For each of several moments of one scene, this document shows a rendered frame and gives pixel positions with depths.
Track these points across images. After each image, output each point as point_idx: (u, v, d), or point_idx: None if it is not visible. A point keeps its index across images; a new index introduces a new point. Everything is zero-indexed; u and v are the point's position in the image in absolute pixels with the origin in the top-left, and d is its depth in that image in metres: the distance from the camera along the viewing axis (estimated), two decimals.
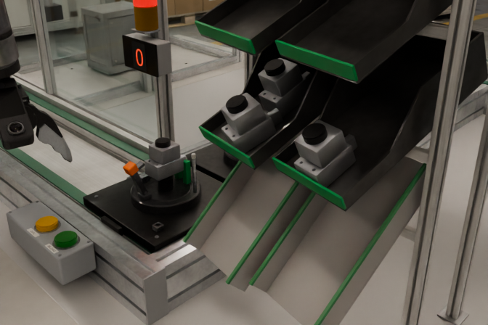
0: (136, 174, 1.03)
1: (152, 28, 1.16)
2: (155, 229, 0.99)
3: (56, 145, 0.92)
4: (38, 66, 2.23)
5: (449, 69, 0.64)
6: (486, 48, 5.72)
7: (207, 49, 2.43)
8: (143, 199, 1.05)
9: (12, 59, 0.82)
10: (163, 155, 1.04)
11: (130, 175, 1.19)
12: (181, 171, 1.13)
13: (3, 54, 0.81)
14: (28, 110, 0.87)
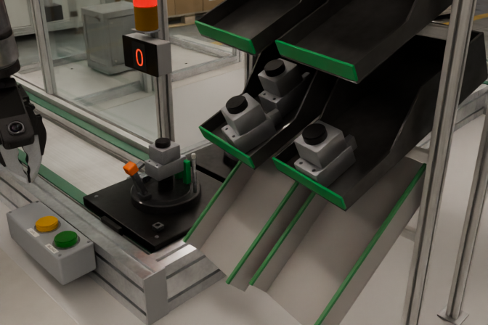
0: (136, 174, 1.03)
1: (152, 28, 1.16)
2: (155, 229, 0.99)
3: (32, 159, 0.91)
4: (38, 66, 2.23)
5: (449, 69, 0.64)
6: (486, 48, 5.72)
7: (207, 49, 2.43)
8: (143, 199, 1.05)
9: (12, 59, 0.82)
10: (163, 155, 1.04)
11: (130, 176, 1.19)
12: (181, 171, 1.13)
13: (3, 54, 0.81)
14: (28, 110, 0.87)
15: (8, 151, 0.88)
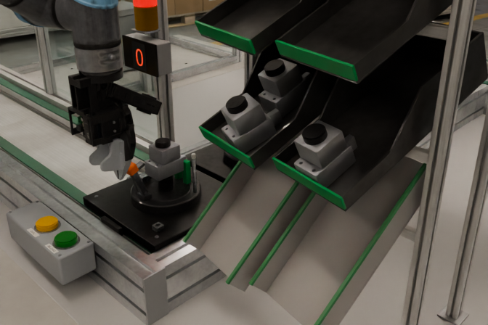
0: (136, 174, 1.03)
1: (152, 28, 1.16)
2: (155, 229, 0.99)
3: None
4: (38, 66, 2.23)
5: (449, 69, 0.64)
6: (486, 48, 5.72)
7: (207, 49, 2.43)
8: (143, 199, 1.05)
9: None
10: (163, 155, 1.04)
11: (130, 176, 1.19)
12: (181, 171, 1.13)
13: None
14: None
15: None
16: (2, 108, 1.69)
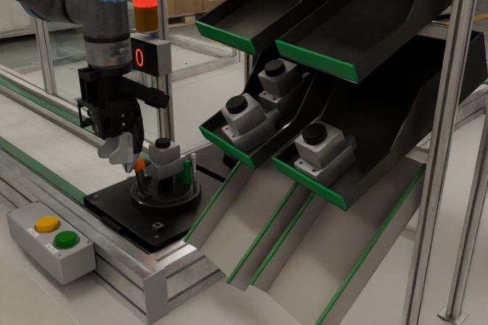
0: (141, 170, 1.03)
1: (152, 28, 1.16)
2: (155, 229, 0.99)
3: None
4: (38, 66, 2.23)
5: (449, 69, 0.64)
6: (486, 48, 5.72)
7: (207, 49, 2.43)
8: (143, 199, 1.05)
9: None
10: (163, 155, 1.04)
11: (130, 176, 1.19)
12: (181, 171, 1.13)
13: None
14: None
15: None
16: (2, 108, 1.69)
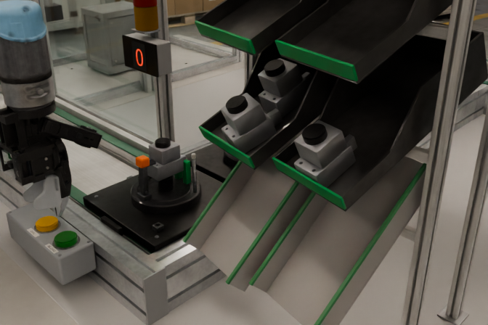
0: (146, 169, 1.04)
1: (152, 28, 1.16)
2: (155, 229, 0.99)
3: None
4: None
5: (449, 69, 0.64)
6: (486, 48, 5.72)
7: (207, 49, 2.43)
8: (143, 199, 1.05)
9: None
10: (163, 155, 1.04)
11: (130, 176, 1.19)
12: (181, 171, 1.13)
13: None
14: None
15: None
16: (2, 108, 1.69)
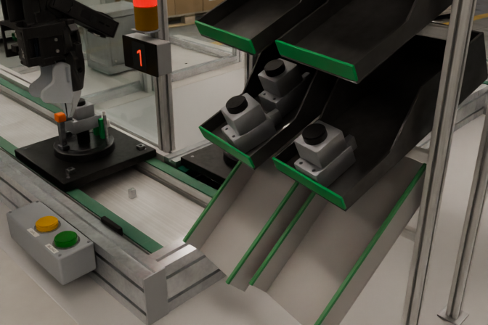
0: (63, 123, 1.24)
1: (152, 28, 1.16)
2: (67, 172, 1.19)
3: None
4: (38, 66, 2.23)
5: (449, 69, 0.64)
6: (486, 48, 5.72)
7: (207, 49, 2.43)
8: (62, 149, 1.25)
9: None
10: (78, 112, 1.24)
11: (131, 188, 1.21)
12: None
13: None
14: None
15: None
16: (2, 108, 1.69)
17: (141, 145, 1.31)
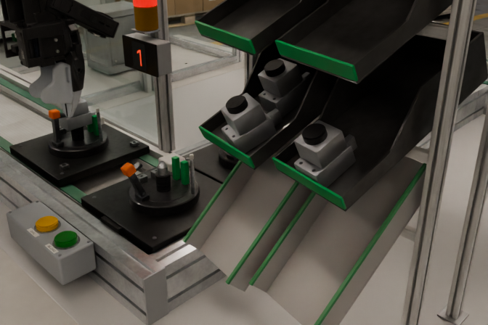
0: (57, 120, 1.25)
1: (152, 28, 1.16)
2: (61, 167, 1.21)
3: None
4: (38, 66, 2.23)
5: (449, 69, 0.64)
6: (486, 48, 5.72)
7: (207, 49, 2.43)
8: (56, 146, 1.27)
9: None
10: None
11: None
12: (93, 125, 1.35)
13: None
14: None
15: None
16: (2, 108, 1.69)
17: (135, 141, 1.32)
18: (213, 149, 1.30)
